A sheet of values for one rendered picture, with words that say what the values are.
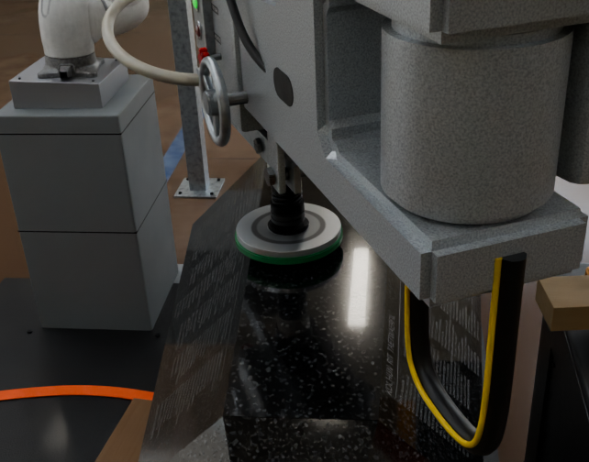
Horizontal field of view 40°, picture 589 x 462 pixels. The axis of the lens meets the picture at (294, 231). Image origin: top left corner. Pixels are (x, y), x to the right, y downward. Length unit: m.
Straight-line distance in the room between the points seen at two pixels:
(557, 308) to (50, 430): 1.59
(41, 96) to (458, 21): 2.00
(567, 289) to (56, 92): 1.67
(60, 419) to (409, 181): 1.87
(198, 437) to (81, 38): 1.59
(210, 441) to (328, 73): 0.58
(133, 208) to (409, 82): 1.88
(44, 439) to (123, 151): 0.88
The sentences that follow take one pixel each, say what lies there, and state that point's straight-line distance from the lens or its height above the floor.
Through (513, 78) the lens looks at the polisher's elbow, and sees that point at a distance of 0.79.
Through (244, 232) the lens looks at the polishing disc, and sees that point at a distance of 1.62.
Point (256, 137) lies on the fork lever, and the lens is 1.51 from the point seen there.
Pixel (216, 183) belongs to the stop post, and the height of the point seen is 0.01.
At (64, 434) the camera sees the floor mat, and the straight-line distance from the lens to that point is 2.50.
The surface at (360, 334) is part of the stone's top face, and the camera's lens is 1.40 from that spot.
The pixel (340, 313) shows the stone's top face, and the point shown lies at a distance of 1.45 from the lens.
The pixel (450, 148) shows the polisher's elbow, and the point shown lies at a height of 1.31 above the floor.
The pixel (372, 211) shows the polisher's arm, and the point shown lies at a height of 1.20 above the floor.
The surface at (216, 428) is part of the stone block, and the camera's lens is 1.26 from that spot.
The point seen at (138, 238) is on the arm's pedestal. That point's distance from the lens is 2.65.
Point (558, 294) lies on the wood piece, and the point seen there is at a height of 0.83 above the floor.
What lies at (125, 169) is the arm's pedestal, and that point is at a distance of 2.54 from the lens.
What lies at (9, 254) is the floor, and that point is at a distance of 3.52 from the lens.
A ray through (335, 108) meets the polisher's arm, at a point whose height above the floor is 1.27.
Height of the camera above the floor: 1.63
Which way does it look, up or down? 29 degrees down
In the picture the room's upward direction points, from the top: 3 degrees counter-clockwise
